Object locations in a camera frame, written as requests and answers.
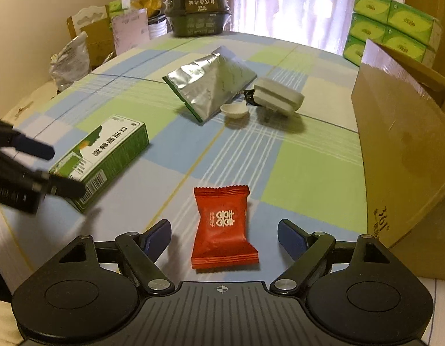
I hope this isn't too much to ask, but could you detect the white plastic spoon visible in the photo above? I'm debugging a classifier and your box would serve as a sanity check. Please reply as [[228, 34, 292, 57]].
[[220, 102, 249, 120]]

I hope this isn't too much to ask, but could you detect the red candy packet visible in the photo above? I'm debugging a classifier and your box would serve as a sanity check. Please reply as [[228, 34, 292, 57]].
[[191, 185, 259, 270]]

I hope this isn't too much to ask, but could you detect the clear plastic bag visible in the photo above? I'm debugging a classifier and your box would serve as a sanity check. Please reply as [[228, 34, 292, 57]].
[[49, 31, 91, 92]]

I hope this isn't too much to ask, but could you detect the white carved chair back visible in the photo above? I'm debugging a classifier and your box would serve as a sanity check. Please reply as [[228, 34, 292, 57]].
[[67, 5, 108, 39]]

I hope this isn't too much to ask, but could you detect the brown cardboard box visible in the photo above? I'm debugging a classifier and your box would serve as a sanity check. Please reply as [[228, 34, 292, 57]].
[[351, 41, 445, 280]]

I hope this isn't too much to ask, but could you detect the dark green food container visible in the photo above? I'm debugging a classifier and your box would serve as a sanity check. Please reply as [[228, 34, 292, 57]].
[[164, 0, 231, 37]]

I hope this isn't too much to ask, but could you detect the green white medicine box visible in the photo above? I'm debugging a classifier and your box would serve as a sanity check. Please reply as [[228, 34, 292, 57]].
[[50, 115, 149, 213]]

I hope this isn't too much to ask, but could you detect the silver foil bag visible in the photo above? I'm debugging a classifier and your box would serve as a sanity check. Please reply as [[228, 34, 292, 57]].
[[163, 46, 257, 123]]

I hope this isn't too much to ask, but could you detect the yellow plastic bag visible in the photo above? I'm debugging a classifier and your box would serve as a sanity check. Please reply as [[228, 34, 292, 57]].
[[131, 0, 162, 18]]

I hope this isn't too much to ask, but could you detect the checkered tablecloth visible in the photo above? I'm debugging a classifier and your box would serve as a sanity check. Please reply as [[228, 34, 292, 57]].
[[0, 30, 445, 346]]

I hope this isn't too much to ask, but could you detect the white power adapter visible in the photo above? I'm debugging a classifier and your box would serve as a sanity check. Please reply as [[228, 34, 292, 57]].
[[253, 77, 305, 116]]

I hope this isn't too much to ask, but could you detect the green tissue box stack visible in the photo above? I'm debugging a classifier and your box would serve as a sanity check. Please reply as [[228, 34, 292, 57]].
[[342, 0, 442, 67]]

